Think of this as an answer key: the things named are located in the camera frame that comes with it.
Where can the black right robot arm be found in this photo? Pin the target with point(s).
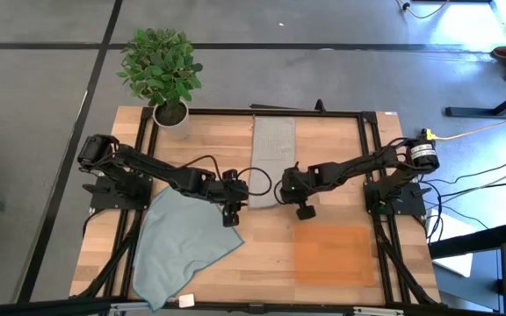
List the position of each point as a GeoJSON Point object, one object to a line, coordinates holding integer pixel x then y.
{"type": "Point", "coordinates": [354, 167]}

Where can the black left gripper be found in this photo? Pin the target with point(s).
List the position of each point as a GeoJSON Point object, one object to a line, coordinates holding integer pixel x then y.
{"type": "Point", "coordinates": [231, 191]}

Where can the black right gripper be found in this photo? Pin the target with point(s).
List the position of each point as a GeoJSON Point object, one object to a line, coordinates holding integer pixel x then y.
{"type": "Point", "coordinates": [294, 186]}

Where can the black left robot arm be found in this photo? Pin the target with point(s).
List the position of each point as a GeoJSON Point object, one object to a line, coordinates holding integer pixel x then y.
{"type": "Point", "coordinates": [156, 169]}

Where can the black aluminium table frame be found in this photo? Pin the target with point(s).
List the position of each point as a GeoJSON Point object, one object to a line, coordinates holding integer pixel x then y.
{"type": "Point", "coordinates": [226, 112]}

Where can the grey waffle weave towel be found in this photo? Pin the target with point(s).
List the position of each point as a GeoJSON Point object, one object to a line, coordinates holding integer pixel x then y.
{"type": "Point", "coordinates": [272, 145]}

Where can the green leafy plant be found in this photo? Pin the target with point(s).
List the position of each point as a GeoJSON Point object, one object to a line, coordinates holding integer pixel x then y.
{"type": "Point", "coordinates": [161, 66]}

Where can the white plant pot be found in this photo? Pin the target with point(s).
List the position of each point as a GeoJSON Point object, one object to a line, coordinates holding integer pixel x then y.
{"type": "Point", "coordinates": [180, 129]}

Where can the translucent orange plastic basket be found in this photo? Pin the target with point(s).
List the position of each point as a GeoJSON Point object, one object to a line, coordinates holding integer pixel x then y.
{"type": "Point", "coordinates": [334, 256]}

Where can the black desk bar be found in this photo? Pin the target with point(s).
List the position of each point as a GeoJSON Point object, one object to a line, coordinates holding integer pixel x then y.
{"type": "Point", "coordinates": [477, 241]}

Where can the small white card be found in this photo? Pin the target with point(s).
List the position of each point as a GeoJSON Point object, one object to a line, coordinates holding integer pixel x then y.
{"type": "Point", "coordinates": [186, 300]}

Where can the black desk leg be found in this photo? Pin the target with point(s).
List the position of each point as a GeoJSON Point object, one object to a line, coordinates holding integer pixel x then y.
{"type": "Point", "coordinates": [468, 112]}

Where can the teal microfiber towel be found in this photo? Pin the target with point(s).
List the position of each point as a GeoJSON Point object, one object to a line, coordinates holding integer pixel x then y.
{"type": "Point", "coordinates": [178, 246]}

